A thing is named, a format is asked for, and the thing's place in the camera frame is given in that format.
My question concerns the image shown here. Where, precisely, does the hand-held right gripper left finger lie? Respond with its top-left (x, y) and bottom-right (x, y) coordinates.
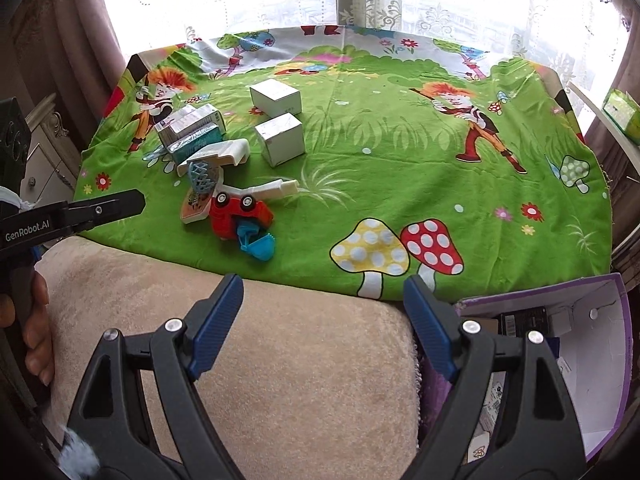
top-left (65, 273), bottom-right (246, 480)

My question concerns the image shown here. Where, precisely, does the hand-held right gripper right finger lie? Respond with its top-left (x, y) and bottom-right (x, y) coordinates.
top-left (402, 274), bottom-right (588, 480)

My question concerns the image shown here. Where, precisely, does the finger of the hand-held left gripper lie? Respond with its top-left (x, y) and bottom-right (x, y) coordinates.
top-left (65, 189), bottom-right (147, 237)

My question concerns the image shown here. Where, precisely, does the black cardboard box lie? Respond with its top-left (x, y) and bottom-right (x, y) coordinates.
top-left (499, 306), bottom-right (552, 339)

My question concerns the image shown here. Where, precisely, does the purple storage box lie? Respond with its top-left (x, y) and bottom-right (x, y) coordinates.
top-left (457, 272), bottom-right (633, 463)

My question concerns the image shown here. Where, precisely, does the white cardboard box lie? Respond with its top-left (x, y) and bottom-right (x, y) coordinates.
top-left (249, 79), bottom-right (302, 116)
top-left (254, 112), bottom-right (306, 168)

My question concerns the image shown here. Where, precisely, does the person's left hand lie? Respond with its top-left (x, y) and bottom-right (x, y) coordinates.
top-left (0, 270), bottom-right (56, 387)

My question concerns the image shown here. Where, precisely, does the white ornate cabinet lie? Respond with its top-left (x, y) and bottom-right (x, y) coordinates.
top-left (20, 95), bottom-right (86, 196)

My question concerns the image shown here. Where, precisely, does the blue toy excavator bucket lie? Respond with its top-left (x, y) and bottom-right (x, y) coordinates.
top-left (236, 222), bottom-right (277, 262)

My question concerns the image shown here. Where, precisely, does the beige plush seat cushion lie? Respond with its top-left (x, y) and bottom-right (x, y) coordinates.
top-left (32, 235), bottom-right (421, 480)

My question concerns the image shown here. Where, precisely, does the blue lattice toy piece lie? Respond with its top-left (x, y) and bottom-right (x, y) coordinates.
top-left (187, 160), bottom-right (221, 196)

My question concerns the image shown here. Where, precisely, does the red toy truck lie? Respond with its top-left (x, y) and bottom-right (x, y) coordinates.
top-left (209, 191), bottom-right (275, 242)

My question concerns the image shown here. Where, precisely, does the teal medicine box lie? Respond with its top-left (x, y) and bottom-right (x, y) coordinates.
top-left (167, 125), bottom-right (226, 165)

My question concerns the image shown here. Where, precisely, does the white plastic toy ramp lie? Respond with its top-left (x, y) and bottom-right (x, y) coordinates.
top-left (176, 139), bottom-right (251, 177)

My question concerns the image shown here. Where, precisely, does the green cartoon printed blanket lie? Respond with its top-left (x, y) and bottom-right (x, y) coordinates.
top-left (74, 24), bottom-right (613, 303)

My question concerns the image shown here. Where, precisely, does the brown curtain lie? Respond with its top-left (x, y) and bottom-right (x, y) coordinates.
top-left (0, 0), bottom-right (126, 126)
top-left (580, 0), bottom-right (640, 171)

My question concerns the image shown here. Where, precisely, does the white window ledge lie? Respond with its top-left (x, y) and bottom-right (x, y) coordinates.
top-left (567, 82), bottom-right (640, 153)

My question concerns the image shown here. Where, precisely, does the green tissue box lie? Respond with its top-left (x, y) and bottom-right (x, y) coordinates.
top-left (602, 89), bottom-right (640, 145)

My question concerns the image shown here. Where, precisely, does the white lace curtain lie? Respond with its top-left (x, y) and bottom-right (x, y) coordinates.
top-left (100, 0), bottom-right (631, 91)

